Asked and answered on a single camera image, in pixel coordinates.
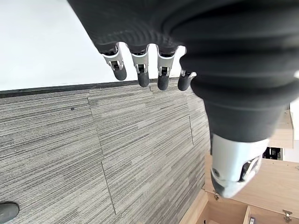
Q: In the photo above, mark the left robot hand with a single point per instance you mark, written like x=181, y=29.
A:
x=224, y=58

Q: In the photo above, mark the dark object behind cabinet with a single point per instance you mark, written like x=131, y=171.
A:
x=273, y=153

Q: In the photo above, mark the light wooden cabinet door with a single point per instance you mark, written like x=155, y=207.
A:
x=273, y=184

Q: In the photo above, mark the metal cabinet hinge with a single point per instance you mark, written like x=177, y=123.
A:
x=287, y=215
x=216, y=195

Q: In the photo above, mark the light wooden office cabinet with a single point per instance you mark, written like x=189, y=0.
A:
x=224, y=213

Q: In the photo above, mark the light wooden furniture panel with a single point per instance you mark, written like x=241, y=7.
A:
x=283, y=135

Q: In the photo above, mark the black baseboard strip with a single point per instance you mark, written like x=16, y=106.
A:
x=70, y=88

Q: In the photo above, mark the dark robot foot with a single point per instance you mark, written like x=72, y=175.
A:
x=8, y=210

